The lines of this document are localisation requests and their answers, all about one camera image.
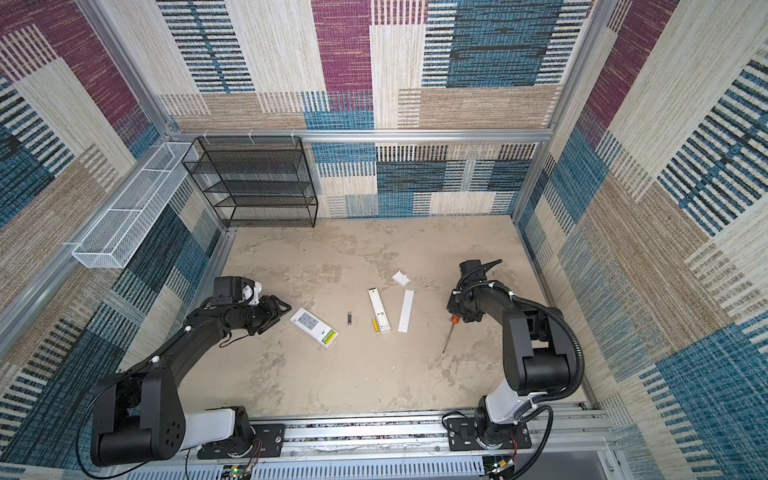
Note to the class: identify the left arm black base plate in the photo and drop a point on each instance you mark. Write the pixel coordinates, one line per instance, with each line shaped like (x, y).
(259, 441)

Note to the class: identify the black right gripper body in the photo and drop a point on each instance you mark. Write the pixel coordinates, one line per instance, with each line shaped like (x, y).
(459, 307)

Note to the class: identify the small white battery cover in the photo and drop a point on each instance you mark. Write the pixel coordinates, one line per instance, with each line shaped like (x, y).
(401, 279)

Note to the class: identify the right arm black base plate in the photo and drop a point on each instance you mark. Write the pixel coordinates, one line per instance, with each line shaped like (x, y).
(467, 434)

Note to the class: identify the white remote with grey screen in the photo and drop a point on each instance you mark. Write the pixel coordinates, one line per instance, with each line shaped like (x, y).
(316, 328)

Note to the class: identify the aluminium front rail frame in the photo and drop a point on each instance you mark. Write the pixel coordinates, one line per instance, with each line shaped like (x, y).
(574, 442)

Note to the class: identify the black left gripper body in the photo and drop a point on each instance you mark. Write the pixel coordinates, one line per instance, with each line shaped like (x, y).
(257, 315)

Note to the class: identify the orange handled screwdriver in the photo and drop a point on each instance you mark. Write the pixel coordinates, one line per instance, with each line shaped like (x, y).
(454, 321)

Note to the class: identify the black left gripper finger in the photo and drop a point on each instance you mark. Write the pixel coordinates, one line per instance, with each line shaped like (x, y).
(274, 304)
(267, 320)

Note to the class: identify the white wire mesh basket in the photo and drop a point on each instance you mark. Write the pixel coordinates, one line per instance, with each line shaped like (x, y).
(117, 234)

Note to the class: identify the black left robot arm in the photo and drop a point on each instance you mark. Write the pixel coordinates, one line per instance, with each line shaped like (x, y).
(137, 415)

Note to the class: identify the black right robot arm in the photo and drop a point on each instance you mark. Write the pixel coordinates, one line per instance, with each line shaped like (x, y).
(542, 358)

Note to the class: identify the black wire mesh shelf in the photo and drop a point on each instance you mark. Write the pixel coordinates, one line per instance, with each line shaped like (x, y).
(254, 181)

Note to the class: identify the green batteries in remote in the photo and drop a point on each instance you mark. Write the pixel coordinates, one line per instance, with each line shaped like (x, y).
(329, 338)

